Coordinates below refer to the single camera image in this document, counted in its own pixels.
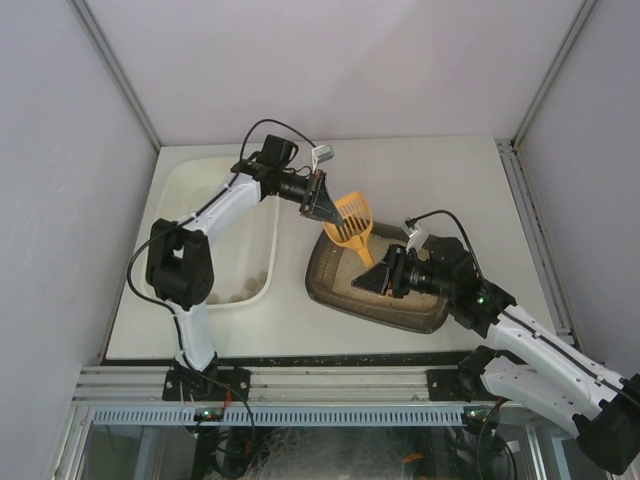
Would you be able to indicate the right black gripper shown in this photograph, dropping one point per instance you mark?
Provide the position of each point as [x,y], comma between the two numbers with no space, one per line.
[395,272]

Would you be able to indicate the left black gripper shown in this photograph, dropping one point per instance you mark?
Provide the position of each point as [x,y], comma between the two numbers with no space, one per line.
[313,194]

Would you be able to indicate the yellow litter scoop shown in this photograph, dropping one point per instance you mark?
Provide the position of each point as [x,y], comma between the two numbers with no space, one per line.
[358,247]

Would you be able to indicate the dark brown litter box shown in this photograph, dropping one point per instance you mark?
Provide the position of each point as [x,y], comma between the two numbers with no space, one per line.
[328,279]

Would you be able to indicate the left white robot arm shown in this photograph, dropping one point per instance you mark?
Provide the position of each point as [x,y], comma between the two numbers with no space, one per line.
[179,265]

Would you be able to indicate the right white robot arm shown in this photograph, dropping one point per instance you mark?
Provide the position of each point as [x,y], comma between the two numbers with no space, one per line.
[519,359]

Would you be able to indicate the white plastic tray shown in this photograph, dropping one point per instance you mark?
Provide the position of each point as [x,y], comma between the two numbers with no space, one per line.
[245,249]

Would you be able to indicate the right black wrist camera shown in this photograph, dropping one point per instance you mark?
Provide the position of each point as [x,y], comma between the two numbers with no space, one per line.
[452,266]

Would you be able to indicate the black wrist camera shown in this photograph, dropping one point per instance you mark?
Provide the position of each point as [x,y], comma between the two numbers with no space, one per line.
[452,266]
[277,152]

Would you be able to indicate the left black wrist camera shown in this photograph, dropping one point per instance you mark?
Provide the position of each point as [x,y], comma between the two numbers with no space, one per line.
[277,152]

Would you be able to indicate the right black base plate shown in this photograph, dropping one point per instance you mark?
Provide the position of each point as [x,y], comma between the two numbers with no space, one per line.
[451,384]

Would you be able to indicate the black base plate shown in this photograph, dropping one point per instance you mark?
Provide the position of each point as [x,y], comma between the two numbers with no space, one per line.
[451,384]
[182,384]

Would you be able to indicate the right aluminium side rail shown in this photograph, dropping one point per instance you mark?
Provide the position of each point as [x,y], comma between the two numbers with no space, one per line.
[530,216]

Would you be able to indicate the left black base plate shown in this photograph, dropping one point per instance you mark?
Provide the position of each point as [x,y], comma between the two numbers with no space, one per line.
[182,384]

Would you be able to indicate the aluminium front rail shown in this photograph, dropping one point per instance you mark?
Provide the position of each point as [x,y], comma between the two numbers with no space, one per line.
[269,386]

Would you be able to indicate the grey slotted cable duct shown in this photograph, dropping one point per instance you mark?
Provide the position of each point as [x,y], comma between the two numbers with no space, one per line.
[293,416]

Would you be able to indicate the left aluminium frame post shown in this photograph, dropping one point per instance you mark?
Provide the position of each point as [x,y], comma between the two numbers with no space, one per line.
[108,57]

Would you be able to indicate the aluminium frame post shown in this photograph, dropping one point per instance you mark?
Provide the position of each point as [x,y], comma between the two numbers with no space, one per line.
[569,41]
[108,57]

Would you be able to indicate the right aluminium frame post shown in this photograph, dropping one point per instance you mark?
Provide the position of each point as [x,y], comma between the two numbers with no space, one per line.
[569,41]

